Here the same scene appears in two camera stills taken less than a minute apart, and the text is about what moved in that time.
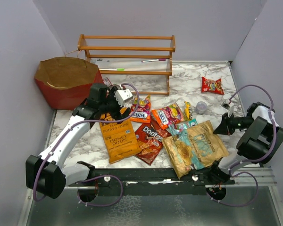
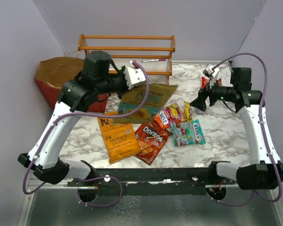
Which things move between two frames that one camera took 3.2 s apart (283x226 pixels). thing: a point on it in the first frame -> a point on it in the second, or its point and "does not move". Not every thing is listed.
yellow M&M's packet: (188, 111) does not move
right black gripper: (225, 127) -> (203, 93)
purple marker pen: (154, 60) does not move
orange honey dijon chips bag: (119, 138) does not move
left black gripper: (118, 115) -> (126, 89)
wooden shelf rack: (130, 55) does not move
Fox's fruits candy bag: (167, 116) does not move
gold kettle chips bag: (193, 149) -> (132, 98)
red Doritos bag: (150, 137) does not move
